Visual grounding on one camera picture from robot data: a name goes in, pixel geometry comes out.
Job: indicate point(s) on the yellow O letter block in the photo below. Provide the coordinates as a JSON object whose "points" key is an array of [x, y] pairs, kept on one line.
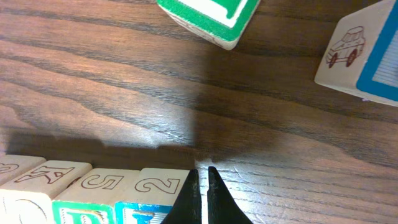
{"points": [[28, 197]]}

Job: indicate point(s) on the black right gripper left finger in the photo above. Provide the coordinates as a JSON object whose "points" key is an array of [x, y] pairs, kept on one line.
{"points": [[187, 207]]}

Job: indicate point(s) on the blue L letter block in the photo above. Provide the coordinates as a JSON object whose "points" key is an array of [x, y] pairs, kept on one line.
{"points": [[149, 197]]}

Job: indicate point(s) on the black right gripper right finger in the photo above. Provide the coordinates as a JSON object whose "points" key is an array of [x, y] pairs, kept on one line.
{"points": [[222, 209]]}

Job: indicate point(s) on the green R letter block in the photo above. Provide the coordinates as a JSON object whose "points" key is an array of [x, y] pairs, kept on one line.
{"points": [[91, 199]]}

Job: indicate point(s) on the green B letter block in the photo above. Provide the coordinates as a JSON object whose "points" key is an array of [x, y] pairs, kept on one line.
{"points": [[221, 22]]}

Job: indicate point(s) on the blue 5 number block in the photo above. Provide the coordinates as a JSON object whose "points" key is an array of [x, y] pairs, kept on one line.
{"points": [[361, 57]]}

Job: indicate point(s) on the yellow C letter block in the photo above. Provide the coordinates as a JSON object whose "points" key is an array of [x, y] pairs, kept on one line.
{"points": [[15, 165]]}

